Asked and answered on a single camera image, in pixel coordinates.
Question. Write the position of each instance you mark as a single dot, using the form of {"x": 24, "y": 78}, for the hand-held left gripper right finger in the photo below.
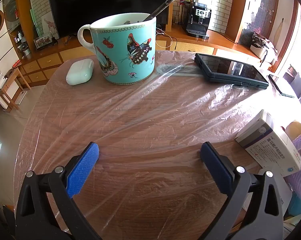
{"x": 215, "y": 170}

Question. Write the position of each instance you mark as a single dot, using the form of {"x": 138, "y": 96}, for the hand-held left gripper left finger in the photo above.
{"x": 83, "y": 170}

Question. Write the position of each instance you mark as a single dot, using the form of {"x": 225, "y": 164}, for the gold cardboard box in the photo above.
{"x": 296, "y": 130}

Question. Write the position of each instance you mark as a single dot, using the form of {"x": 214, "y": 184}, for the white medicine box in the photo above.
{"x": 268, "y": 145}

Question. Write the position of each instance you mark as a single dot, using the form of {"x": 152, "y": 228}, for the clear plastic sheet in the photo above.
{"x": 140, "y": 110}

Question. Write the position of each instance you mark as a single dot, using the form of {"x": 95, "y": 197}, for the white earbuds case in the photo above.
{"x": 79, "y": 72}

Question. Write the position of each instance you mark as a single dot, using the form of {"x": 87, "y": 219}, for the black folding phone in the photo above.
{"x": 228, "y": 68}

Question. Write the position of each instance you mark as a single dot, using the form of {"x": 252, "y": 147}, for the black flat phone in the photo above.
{"x": 280, "y": 86}

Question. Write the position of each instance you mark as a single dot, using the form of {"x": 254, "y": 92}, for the small wooden side table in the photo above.
{"x": 13, "y": 76}

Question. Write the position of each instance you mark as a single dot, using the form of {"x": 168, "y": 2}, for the teal butterfly mug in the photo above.
{"x": 123, "y": 55}

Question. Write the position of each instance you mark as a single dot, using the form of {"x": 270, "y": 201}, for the grey and white bag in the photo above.
{"x": 261, "y": 47}

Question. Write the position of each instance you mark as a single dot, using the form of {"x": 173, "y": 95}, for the framed flower picture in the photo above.
{"x": 43, "y": 41}

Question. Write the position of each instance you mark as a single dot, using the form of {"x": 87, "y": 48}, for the giraffe picture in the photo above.
{"x": 49, "y": 26}

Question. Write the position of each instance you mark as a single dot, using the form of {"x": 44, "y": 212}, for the black coffee machine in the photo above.
{"x": 196, "y": 17}

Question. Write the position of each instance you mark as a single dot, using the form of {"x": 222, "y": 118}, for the black television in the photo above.
{"x": 103, "y": 0}

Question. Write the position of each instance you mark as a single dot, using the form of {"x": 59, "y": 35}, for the metal spoon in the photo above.
{"x": 163, "y": 7}

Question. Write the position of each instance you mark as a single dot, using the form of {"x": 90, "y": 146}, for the electric fan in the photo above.
{"x": 11, "y": 10}

